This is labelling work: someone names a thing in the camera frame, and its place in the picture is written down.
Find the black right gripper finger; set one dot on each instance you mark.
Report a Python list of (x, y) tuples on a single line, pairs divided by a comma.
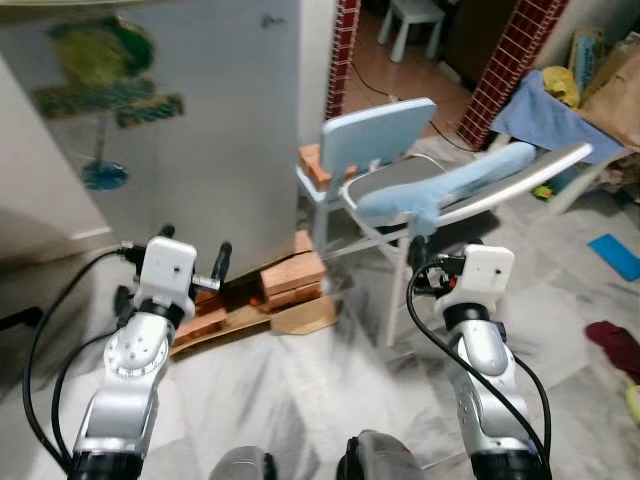
[(417, 252)]

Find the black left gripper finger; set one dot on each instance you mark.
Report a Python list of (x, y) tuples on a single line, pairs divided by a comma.
[(223, 264), (167, 232)]

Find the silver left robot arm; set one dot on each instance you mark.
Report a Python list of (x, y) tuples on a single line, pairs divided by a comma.
[(130, 360)]

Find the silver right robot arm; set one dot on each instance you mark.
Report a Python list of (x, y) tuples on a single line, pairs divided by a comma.
[(485, 350)]

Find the blue round fridge sticker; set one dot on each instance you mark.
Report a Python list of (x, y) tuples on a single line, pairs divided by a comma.
[(104, 176)]

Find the grey fridge door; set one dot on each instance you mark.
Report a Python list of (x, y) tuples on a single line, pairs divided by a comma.
[(200, 150)]

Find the green yellow fridge sticker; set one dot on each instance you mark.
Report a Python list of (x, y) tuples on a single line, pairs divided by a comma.
[(100, 70)]

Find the red clay brick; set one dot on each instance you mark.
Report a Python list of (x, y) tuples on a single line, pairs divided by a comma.
[(292, 270), (200, 330), (314, 168), (292, 297)]

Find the light blue towel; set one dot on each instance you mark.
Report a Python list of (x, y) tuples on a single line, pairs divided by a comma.
[(450, 185)]

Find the light blue plastic chair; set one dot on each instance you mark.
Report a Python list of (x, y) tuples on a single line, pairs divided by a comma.
[(378, 135)]

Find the small yellow green toy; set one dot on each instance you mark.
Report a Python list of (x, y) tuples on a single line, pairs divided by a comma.
[(544, 189)]

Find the blue flat rectangular pad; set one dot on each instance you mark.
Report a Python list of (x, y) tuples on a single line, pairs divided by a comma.
[(615, 257)]

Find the periwinkle blue cloth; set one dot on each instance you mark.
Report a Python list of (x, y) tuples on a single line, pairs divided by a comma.
[(545, 120)]

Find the dark red cloth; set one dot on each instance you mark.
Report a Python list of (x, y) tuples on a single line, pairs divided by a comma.
[(615, 345)]

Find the grey left robot leg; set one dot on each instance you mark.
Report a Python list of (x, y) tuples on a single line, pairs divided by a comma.
[(242, 466)]

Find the grey robot leg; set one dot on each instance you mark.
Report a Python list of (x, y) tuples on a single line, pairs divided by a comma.
[(242, 466), (385, 458)]

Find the grey right robot leg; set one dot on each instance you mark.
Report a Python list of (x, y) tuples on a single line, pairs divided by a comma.
[(385, 458)]

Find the brown cardboard box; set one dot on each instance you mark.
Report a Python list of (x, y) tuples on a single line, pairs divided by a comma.
[(615, 100)]

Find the wide red tiled pillar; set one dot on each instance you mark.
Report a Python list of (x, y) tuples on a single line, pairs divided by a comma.
[(510, 70)]

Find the yellow green plastic object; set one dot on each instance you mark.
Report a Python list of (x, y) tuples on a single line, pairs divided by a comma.
[(633, 400)]

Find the narrow red tiled pillar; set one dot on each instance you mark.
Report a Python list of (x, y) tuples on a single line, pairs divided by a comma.
[(344, 55)]

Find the yellow crumpled object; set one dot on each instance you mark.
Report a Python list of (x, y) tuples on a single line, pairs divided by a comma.
[(562, 87)]

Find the white plastic stool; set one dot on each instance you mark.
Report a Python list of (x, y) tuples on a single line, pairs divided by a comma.
[(412, 12)]

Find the colourful printed box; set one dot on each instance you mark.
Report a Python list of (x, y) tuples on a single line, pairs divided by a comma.
[(586, 55)]

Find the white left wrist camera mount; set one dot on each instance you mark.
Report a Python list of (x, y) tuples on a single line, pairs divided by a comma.
[(165, 275)]

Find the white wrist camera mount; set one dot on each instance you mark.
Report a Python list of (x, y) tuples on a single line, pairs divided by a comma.
[(165, 275), (485, 275)]

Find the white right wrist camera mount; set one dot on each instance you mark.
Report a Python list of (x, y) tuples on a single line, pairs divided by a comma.
[(485, 275)]

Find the white frame grey chair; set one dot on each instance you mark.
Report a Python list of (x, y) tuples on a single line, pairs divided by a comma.
[(400, 180)]

